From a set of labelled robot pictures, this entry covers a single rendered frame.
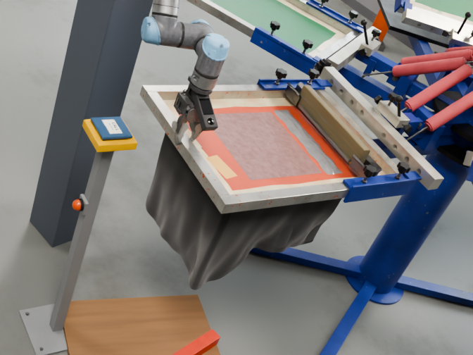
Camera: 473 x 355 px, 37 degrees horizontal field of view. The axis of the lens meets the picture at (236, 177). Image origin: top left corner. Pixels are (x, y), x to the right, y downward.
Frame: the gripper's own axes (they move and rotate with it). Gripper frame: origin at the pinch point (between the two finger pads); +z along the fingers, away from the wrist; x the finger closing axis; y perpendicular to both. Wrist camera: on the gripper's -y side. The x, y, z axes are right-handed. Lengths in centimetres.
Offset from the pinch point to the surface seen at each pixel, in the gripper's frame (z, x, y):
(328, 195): 0.7, -38.2, -29.0
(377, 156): 0, -73, -14
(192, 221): 27.4, -8.1, -8.0
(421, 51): 4, -179, 68
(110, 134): 2.4, 21.1, 8.3
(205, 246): 28.4, -7.6, -18.7
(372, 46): -10, -114, 44
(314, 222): 21, -49, -22
